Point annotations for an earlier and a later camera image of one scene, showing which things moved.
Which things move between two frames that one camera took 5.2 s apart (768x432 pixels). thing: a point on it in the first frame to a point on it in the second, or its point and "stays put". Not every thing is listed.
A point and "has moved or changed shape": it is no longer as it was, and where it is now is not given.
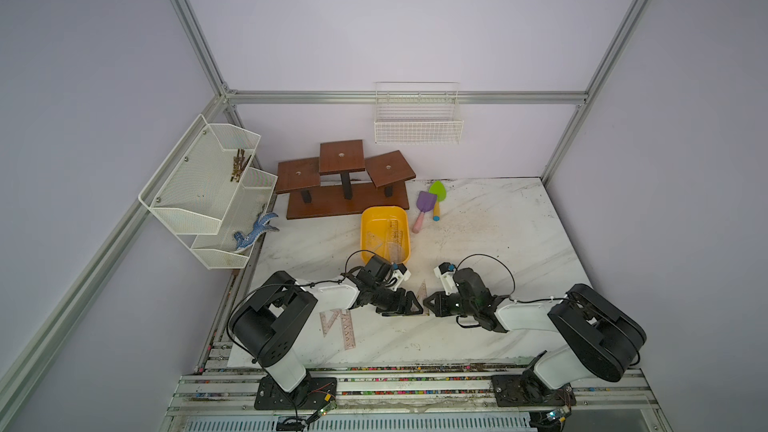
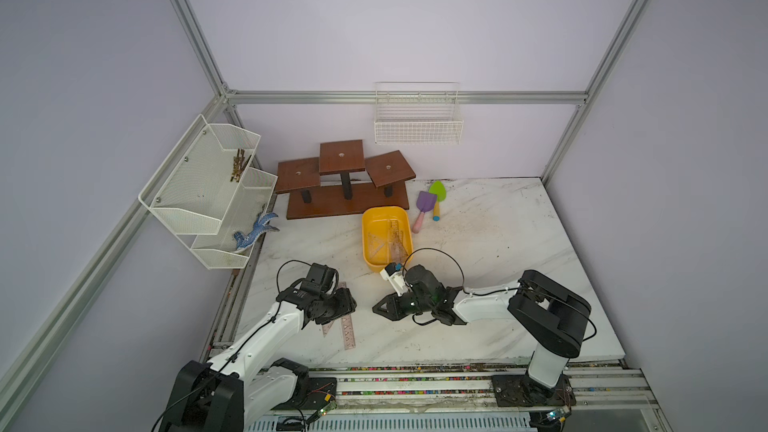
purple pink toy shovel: x=425 y=201 stays put
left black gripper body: x=389 y=302 to x=335 y=305
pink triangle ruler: x=423 y=292 has moved or changed shape
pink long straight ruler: x=348 y=330 stays put
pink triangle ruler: x=326 y=325 stays put
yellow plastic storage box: x=385 y=232 stays put
